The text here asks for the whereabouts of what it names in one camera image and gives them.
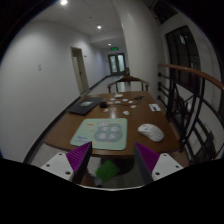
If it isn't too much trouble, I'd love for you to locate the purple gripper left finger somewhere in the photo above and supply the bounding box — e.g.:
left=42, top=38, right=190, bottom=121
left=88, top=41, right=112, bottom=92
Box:
left=40, top=140, right=93, bottom=185

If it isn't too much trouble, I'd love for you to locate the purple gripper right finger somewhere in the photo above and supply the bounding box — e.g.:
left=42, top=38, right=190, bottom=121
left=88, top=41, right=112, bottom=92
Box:
left=133, top=141, right=184, bottom=185

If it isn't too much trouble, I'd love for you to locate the white computer mouse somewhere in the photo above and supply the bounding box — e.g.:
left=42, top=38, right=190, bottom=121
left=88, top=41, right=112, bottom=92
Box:
left=138, top=124, right=164, bottom=142

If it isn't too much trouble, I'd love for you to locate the light green mouse pad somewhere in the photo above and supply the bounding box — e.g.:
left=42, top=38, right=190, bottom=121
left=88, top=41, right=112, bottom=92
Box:
left=70, top=118, right=128, bottom=151

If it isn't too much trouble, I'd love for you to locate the green object under table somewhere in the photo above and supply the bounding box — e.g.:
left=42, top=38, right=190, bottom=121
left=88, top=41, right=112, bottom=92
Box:
left=95, top=160, right=120, bottom=183

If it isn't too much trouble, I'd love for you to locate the white paper piece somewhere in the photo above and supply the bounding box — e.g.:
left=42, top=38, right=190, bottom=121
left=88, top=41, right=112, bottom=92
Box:
left=122, top=111, right=130, bottom=116

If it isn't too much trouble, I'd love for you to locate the white card at table edge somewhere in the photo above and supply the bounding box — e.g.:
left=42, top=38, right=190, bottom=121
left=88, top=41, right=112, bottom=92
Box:
left=149, top=104, right=161, bottom=112

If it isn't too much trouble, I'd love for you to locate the dark laptop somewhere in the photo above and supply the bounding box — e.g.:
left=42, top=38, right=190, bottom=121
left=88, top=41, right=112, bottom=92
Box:
left=67, top=97, right=104, bottom=115

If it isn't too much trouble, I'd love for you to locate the small black box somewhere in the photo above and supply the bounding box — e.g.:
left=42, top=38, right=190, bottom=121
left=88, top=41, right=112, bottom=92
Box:
left=100, top=102, right=108, bottom=108

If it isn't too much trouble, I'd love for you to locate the wooden handrail with black railing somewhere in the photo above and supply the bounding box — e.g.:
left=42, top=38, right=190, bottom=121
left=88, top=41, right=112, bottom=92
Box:
left=158, top=64, right=224, bottom=163

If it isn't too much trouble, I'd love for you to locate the wooden chair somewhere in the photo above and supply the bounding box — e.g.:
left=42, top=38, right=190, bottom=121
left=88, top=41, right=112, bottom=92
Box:
left=107, top=76, right=150, bottom=93

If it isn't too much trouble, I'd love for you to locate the beige side door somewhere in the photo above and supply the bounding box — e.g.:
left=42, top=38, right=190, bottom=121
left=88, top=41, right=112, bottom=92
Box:
left=71, top=47, right=89, bottom=95

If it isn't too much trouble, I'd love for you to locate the double glass door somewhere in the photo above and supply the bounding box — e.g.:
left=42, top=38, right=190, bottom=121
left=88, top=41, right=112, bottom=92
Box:
left=108, top=53, right=126, bottom=75

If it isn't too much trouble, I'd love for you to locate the green exit sign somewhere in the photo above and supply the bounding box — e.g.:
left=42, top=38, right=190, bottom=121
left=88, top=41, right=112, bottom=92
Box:
left=111, top=47, right=119, bottom=51

